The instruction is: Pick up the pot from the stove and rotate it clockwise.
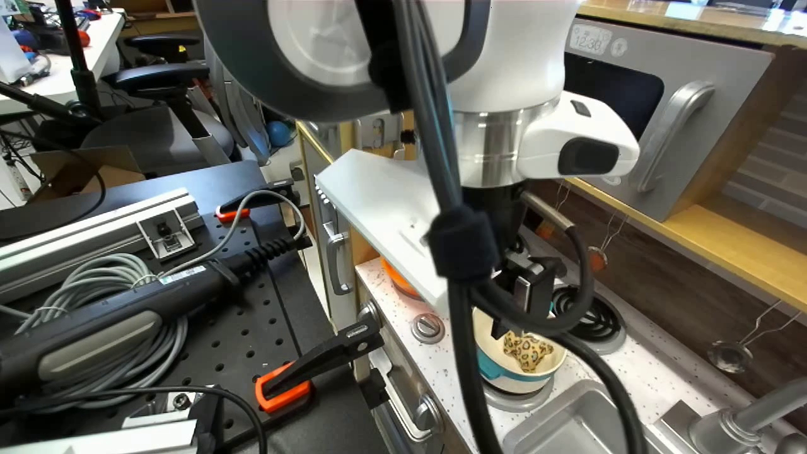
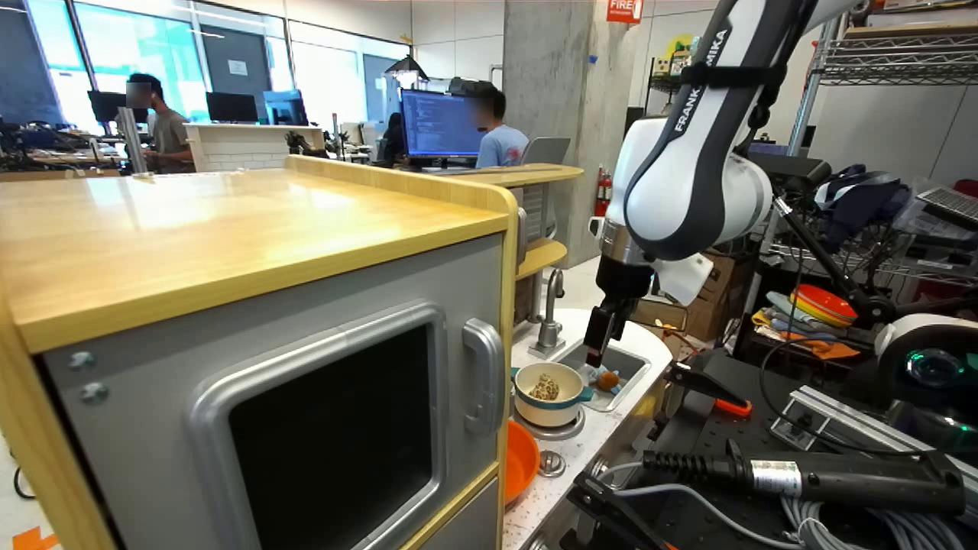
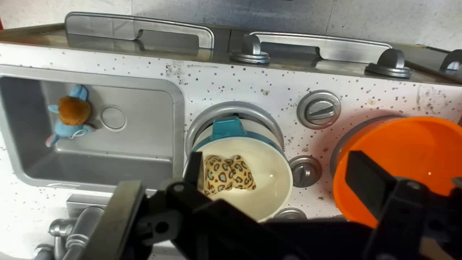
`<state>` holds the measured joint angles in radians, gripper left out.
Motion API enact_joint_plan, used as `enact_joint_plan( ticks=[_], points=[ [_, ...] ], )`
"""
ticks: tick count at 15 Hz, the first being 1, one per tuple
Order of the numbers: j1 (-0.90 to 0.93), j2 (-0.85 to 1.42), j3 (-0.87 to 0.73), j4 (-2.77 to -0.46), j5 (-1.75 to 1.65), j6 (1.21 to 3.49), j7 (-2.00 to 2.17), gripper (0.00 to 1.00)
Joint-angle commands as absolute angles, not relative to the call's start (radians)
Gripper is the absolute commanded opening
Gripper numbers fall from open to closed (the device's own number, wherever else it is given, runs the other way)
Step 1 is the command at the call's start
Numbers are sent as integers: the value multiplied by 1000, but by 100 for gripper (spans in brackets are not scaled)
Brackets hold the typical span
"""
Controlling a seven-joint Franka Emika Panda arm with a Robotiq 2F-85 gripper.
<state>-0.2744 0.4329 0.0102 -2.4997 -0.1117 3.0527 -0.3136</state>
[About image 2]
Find stack of cardboard boxes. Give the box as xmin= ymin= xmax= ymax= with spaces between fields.
xmin=631 ymin=251 xmax=757 ymax=346

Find heap of coloured cloths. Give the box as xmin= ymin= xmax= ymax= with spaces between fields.
xmin=751 ymin=290 xmax=863 ymax=361

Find orange bowl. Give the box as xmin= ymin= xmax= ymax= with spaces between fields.
xmin=504 ymin=419 xmax=542 ymax=506

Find toy sink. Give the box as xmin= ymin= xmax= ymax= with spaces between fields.
xmin=552 ymin=340 xmax=652 ymax=414

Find silver toy tap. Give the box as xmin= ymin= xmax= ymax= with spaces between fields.
xmin=529 ymin=267 xmax=568 ymax=358

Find grey door handle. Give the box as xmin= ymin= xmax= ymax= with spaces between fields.
xmin=461 ymin=317 xmax=507 ymax=438

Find black shelf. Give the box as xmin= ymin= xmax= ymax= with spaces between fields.
xmin=644 ymin=34 xmax=705 ymax=117

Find orange and blue toy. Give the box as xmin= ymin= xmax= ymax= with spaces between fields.
xmin=587 ymin=364 xmax=623 ymax=395

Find person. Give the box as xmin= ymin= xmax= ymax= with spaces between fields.
xmin=374 ymin=112 xmax=407 ymax=167
xmin=125 ymin=73 xmax=196 ymax=176
xmin=472 ymin=84 xmax=530 ymax=170

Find toy kitchen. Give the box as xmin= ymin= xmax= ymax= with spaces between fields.
xmin=0 ymin=154 xmax=675 ymax=550

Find laptop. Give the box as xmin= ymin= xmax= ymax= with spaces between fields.
xmin=915 ymin=185 xmax=978 ymax=224

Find wire shelf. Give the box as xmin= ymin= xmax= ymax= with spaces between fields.
xmin=785 ymin=8 xmax=978 ymax=161

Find toy oven door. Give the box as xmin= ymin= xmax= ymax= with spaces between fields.
xmin=37 ymin=235 xmax=510 ymax=550

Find aluminium rail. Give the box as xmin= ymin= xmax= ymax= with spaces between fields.
xmin=769 ymin=385 xmax=978 ymax=497

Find dark blue bag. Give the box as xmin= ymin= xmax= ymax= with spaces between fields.
xmin=812 ymin=163 xmax=912 ymax=247

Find white counter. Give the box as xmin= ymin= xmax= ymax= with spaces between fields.
xmin=183 ymin=122 xmax=327 ymax=173

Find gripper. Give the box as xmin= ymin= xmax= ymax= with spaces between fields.
xmin=584 ymin=255 xmax=656 ymax=368

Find fire extinguisher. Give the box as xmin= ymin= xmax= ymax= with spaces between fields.
xmin=593 ymin=167 xmax=614 ymax=219

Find toy burner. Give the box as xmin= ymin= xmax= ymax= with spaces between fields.
xmin=518 ymin=407 xmax=587 ymax=442

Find black cable plug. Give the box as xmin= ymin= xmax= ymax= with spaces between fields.
xmin=640 ymin=438 xmax=968 ymax=518

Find dark monitor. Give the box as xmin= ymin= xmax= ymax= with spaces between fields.
xmin=205 ymin=91 xmax=261 ymax=125
xmin=86 ymin=90 xmax=129 ymax=125

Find monitor with blue screen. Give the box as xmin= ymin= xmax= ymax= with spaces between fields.
xmin=399 ymin=88 xmax=490 ymax=163

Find grey office chair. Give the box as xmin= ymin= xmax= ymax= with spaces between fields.
xmin=521 ymin=136 xmax=573 ymax=239

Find cream pot with teal rim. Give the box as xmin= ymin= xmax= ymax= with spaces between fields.
xmin=510 ymin=361 xmax=594 ymax=429

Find black pendant lamp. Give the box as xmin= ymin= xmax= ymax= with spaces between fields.
xmin=384 ymin=52 xmax=430 ymax=83

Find stack of coloured plates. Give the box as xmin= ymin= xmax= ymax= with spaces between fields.
xmin=789 ymin=283 xmax=860 ymax=329

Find black clamp with orange tip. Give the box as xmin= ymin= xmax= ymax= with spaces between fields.
xmin=663 ymin=357 xmax=754 ymax=419

